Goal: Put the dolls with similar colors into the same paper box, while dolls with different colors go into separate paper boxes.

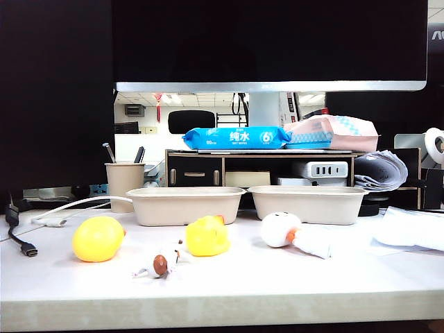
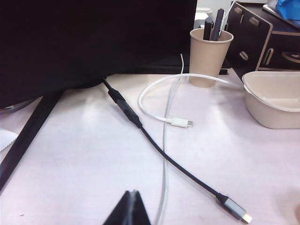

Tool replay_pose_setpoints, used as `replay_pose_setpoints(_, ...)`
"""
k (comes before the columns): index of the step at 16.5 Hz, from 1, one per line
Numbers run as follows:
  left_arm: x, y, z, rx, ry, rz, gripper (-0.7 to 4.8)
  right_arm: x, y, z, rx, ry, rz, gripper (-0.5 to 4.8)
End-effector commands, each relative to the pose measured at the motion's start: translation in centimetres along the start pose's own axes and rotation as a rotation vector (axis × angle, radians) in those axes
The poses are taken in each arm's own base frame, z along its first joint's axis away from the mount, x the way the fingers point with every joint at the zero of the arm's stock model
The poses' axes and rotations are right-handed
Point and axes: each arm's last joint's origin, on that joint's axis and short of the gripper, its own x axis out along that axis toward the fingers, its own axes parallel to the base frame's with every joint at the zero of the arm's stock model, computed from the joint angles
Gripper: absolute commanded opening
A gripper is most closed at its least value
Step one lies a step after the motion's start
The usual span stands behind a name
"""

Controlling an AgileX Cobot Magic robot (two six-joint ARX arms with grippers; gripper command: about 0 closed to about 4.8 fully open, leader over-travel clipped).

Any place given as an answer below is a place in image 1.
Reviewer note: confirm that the yellow duck doll orange beak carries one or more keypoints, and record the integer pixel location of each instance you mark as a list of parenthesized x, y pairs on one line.
[(206, 237)]

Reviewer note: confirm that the white plush duck doll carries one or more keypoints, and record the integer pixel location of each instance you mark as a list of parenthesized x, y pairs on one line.
[(277, 229)]

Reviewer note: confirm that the small white brown dog doll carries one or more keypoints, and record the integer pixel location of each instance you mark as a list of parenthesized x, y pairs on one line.
[(160, 264)]

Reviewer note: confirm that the round yellow duck doll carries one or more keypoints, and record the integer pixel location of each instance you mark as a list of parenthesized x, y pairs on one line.
[(97, 239)]

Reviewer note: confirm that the cream box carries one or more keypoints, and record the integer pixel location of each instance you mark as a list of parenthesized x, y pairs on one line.
[(248, 179)]

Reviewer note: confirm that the beige paper box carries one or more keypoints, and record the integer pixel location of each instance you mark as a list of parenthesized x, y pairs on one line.
[(187, 208), (312, 206)]

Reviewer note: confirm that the white flat box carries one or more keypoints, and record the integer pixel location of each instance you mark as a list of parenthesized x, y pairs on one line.
[(295, 182)]

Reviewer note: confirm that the blue wet wipes pack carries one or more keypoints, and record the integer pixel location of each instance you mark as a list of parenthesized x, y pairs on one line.
[(236, 137)]

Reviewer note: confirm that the wooden desk shelf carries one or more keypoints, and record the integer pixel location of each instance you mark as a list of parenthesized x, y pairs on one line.
[(263, 155)]

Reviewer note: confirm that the black office chair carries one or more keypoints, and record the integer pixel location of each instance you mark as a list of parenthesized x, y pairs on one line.
[(190, 121)]

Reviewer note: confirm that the black pen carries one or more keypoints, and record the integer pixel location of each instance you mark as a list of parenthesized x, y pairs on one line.
[(139, 154)]

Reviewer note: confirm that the red hanging knot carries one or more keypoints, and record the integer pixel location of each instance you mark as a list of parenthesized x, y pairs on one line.
[(158, 111)]

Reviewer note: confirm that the white printed carton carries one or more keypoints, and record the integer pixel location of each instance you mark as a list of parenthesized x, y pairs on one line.
[(288, 107)]

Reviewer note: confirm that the beige paper cup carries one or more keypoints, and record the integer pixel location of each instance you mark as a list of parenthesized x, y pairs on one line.
[(121, 187)]

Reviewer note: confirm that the white charger block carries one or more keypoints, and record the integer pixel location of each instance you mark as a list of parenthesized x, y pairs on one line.
[(326, 170)]

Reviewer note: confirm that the pencil with silver tip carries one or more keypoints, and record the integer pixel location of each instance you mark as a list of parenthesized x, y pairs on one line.
[(109, 152)]

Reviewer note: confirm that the blue power socket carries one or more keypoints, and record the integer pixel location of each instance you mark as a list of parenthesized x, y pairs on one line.
[(98, 190)]

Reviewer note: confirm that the pink tissue pack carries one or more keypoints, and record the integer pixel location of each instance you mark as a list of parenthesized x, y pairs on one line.
[(347, 135)]

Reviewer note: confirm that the large black monitor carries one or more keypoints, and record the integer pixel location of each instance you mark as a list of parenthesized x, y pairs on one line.
[(270, 41)]

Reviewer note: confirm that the black round knob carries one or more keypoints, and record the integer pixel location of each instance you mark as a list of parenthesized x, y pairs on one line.
[(79, 190)]

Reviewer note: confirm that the black round base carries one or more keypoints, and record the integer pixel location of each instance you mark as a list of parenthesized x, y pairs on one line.
[(371, 207)]

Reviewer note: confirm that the grey rolled paper stack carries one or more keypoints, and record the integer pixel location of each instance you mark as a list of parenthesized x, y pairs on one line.
[(381, 170)]

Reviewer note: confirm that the silver flat tray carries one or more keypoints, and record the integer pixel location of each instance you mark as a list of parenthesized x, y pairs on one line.
[(45, 193)]

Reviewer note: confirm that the black AOC monitor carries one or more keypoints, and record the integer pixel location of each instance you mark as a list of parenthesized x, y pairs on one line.
[(399, 111)]

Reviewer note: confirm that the dark screen panel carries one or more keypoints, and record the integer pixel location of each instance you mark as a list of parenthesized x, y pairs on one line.
[(52, 86)]

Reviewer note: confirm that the grey metal plate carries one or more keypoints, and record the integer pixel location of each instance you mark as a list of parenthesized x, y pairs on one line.
[(409, 140)]

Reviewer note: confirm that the white paper sheets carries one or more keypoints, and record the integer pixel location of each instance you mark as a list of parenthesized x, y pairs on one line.
[(409, 229)]

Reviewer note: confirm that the white tape roll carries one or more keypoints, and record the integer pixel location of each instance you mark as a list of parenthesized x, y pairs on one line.
[(431, 138)]

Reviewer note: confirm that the black tape holder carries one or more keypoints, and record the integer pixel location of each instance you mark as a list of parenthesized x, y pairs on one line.
[(433, 189)]

